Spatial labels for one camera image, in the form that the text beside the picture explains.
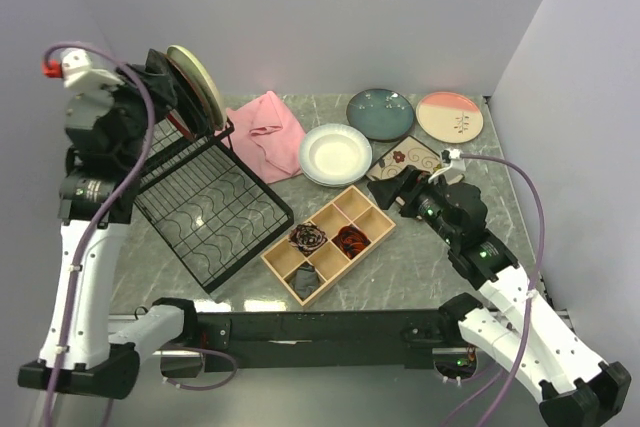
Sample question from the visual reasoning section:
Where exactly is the orange and black rolled tie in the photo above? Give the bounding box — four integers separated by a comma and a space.
332, 225, 371, 259

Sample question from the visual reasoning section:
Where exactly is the white round plate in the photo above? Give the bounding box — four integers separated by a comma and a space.
298, 123, 373, 174

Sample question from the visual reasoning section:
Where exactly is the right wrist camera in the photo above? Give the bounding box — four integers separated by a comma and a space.
428, 149, 466, 184

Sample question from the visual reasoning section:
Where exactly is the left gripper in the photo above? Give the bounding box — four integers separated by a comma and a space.
98, 62, 177, 169

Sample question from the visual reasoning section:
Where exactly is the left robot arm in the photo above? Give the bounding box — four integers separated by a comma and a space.
18, 45, 200, 400

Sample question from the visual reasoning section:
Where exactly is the floral rolled tie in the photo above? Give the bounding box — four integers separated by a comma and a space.
288, 222, 328, 256

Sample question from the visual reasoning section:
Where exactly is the black wire dish rack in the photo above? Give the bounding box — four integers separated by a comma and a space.
135, 118, 294, 293

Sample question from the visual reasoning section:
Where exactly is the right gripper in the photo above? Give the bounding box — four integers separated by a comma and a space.
367, 164, 459, 246

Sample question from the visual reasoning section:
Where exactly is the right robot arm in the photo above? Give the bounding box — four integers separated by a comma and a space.
368, 166, 631, 426

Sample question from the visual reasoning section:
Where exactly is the pink and cream plate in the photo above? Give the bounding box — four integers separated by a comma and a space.
415, 92, 484, 144

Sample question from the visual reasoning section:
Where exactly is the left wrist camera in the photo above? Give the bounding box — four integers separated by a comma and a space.
41, 48, 123, 94

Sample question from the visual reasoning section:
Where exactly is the grey rolled cloth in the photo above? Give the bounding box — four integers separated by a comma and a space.
289, 268, 320, 300

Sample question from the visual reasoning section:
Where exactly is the pink folded cloth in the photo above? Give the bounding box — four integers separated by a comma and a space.
224, 91, 306, 184

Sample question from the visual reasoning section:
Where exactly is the brown rimmed dark plate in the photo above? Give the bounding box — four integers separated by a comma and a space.
166, 55, 212, 137

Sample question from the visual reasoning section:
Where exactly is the pale green plate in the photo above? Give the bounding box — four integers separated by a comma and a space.
166, 45, 227, 132

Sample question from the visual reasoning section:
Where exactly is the teal glazed plate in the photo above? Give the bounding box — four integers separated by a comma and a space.
346, 88, 415, 142

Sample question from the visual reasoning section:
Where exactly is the wooden compartment tray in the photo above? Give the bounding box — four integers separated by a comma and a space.
261, 186, 396, 308

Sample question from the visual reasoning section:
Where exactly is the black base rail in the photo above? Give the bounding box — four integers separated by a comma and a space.
170, 308, 469, 373

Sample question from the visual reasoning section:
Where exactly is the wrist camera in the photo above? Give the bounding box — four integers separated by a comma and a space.
41, 48, 123, 94
428, 149, 466, 184

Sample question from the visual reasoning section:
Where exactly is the black ribbed plate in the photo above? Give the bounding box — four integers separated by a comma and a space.
145, 49, 203, 141

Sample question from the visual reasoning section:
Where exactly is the square patterned glass plate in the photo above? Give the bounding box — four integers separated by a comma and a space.
365, 135, 443, 180

